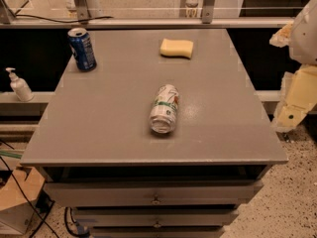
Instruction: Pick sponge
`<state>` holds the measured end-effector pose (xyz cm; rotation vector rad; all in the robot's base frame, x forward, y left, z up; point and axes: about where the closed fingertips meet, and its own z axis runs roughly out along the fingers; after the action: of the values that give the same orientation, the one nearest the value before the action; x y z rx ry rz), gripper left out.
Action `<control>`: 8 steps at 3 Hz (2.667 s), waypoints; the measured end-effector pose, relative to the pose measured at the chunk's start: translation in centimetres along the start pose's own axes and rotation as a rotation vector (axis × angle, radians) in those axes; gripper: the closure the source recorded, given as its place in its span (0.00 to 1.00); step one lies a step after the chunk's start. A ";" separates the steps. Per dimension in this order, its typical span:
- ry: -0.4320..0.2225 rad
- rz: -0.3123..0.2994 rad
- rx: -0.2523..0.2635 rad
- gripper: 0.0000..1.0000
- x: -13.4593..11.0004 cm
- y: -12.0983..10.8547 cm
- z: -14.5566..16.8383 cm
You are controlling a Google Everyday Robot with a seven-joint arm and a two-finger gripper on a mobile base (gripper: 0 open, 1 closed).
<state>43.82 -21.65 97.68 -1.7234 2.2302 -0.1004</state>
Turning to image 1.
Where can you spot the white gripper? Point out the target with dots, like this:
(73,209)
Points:
(306,39)

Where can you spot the yellow sponge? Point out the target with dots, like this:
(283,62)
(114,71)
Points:
(176,48)

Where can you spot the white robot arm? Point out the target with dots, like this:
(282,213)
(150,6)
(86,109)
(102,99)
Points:
(303,38)

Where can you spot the white green crushed can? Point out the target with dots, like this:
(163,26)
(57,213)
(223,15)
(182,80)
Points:
(164,111)

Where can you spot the grey drawer cabinet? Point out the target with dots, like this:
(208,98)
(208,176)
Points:
(165,138)

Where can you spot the blue soda can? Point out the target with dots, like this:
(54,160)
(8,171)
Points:
(81,46)

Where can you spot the white pump bottle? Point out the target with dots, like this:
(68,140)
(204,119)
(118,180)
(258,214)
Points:
(19,86)

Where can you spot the cardboard box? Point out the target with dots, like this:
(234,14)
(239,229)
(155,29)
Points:
(23,186)

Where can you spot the metal railing frame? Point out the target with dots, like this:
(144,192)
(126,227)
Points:
(110,14)

